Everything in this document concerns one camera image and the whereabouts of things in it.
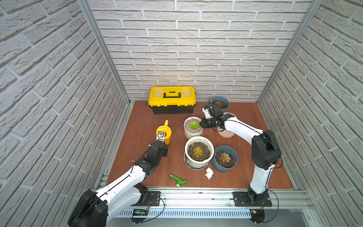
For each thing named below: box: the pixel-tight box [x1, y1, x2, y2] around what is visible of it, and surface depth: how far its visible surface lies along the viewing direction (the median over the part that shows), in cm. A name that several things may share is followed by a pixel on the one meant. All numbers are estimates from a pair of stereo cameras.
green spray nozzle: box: [169, 174, 188, 187], surface depth 81 cm
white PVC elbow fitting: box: [204, 166, 214, 181], surface depth 82 cm
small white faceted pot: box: [183, 116, 204, 140], surface depth 91 cm
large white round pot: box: [183, 136, 215, 171], surface depth 83 cm
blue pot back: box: [211, 96, 230, 113], surface depth 109 cm
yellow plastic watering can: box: [155, 119, 173, 145], surface depth 87 cm
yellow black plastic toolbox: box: [147, 86, 197, 115], surface depth 103 cm
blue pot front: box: [210, 145, 239, 173], surface depth 81 cm
